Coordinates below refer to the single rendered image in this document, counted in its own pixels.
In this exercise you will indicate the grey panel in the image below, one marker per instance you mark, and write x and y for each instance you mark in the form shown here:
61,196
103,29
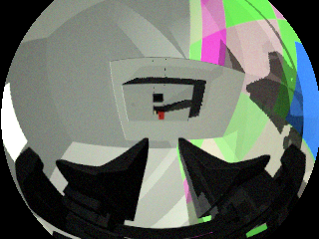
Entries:
198,98

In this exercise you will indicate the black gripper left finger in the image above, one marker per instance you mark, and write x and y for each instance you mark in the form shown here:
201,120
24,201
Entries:
119,180

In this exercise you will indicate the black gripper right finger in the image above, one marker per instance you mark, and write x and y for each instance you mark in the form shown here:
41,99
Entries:
209,178

